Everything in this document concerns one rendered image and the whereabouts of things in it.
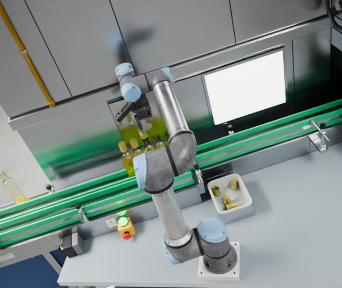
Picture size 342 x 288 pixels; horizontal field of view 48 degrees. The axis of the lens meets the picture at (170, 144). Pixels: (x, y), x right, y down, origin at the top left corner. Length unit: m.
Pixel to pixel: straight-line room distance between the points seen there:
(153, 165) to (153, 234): 0.72
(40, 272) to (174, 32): 1.47
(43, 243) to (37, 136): 0.55
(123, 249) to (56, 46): 1.01
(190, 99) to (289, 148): 0.59
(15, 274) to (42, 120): 0.88
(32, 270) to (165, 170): 1.23
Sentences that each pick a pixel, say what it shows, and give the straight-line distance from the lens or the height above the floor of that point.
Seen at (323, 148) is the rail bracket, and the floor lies 0.86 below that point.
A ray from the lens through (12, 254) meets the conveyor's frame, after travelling 2.18.
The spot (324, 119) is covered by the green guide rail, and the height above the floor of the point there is 0.94.
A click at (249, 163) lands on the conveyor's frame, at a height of 0.82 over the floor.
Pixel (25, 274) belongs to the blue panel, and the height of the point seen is 0.62.
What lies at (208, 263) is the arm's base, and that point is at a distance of 1.74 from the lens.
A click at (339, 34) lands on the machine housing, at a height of 1.32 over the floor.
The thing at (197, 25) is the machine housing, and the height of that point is 1.55.
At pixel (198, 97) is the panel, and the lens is 1.94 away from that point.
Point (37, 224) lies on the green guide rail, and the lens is 2.03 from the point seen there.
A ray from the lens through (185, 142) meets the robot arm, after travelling 1.33.
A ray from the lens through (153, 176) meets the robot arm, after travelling 1.31.
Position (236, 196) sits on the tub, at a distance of 1.99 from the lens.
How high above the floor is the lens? 2.27
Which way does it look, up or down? 39 degrees down
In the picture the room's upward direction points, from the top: 18 degrees counter-clockwise
